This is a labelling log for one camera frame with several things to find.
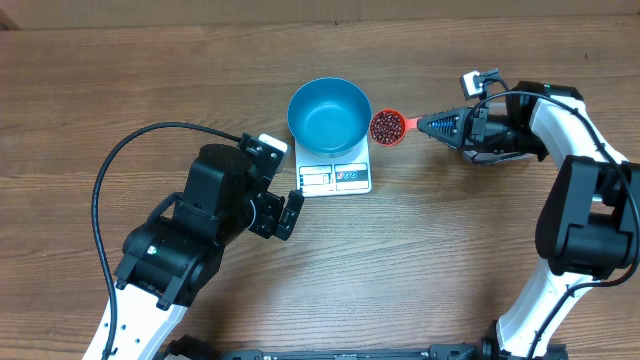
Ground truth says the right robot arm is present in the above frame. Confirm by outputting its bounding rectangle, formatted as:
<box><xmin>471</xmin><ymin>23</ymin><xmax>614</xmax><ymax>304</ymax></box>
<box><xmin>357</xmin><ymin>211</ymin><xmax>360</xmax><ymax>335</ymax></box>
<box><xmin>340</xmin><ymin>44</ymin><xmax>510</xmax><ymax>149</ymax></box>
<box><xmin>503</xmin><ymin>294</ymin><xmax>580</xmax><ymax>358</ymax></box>
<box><xmin>415</xmin><ymin>81</ymin><xmax>639</xmax><ymax>359</ymax></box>

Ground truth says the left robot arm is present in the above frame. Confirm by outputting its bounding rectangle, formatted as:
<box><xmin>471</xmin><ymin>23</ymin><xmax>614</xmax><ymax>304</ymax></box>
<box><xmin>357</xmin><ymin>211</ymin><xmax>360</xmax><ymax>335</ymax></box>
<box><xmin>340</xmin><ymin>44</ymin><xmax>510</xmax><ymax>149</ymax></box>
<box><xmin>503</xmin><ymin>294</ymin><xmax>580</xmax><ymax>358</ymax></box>
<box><xmin>84</xmin><ymin>135</ymin><xmax>304</xmax><ymax>359</ymax></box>

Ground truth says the red measuring scoop blue handle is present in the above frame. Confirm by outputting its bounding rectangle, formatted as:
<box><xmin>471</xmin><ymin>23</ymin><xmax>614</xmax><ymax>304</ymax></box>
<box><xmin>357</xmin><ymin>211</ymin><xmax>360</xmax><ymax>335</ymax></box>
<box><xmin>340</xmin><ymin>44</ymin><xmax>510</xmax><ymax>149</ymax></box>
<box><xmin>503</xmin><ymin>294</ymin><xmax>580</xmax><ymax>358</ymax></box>
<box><xmin>369</xmin><ymin>109</ymin><xmax>420</xmax><ymax>147</ymax></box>

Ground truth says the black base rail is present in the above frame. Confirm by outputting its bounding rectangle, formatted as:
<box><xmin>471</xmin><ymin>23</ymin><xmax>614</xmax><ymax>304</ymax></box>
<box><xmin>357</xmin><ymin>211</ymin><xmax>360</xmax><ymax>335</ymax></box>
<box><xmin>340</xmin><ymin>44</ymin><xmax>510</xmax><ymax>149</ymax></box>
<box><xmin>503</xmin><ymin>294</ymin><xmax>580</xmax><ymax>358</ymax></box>
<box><xmin>159</xmin><ymin>334</ymin><xmax>569</xmax><ymax>360</ymax></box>

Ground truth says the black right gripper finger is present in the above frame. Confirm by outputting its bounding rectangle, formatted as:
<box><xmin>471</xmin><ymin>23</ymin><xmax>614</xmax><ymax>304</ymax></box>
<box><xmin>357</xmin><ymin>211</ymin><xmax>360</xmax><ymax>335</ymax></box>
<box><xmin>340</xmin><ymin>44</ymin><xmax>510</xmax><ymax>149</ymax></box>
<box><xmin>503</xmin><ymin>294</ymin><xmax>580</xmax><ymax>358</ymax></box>
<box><xmin>426</xmin><ymin>127</ymin><xmax>465</xmax><ymax>149</ymax></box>
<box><xmin>417</xmin><ymin>107</ymin><xmax>468</xmax><ymax>131</ymax></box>

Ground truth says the white digital kitchen scale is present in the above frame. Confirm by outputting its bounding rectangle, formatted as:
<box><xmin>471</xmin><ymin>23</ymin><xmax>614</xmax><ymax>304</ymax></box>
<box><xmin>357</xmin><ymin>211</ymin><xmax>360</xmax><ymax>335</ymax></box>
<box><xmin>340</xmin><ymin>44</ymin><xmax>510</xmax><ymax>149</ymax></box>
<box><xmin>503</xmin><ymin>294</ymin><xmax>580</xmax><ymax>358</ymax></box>
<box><xmin>295</xmin><ymin>138</ymin><xmax>373</xmax><ymax>198</ymax></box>

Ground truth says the blue plastic bowl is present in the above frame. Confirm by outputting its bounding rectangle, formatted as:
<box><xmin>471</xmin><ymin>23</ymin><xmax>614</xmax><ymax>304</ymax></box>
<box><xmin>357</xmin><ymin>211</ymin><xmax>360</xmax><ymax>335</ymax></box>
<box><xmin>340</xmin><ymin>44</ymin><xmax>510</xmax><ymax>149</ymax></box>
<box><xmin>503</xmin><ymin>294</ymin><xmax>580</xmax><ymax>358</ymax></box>
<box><xmin>287</xmin><ymin>77</ymin><xmax>373</xmax><ymax>157</ymax></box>

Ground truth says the clear plastic food container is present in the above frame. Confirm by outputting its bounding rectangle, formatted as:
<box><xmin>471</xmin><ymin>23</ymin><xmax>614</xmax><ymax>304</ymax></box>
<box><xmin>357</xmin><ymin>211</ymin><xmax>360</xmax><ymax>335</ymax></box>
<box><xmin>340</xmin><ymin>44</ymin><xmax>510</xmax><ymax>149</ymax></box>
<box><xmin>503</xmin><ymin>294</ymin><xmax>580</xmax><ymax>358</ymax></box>
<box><xmin>463</xmin><ymin>150</ymin><xmax>533</xmax><ymax>165</ymax></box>

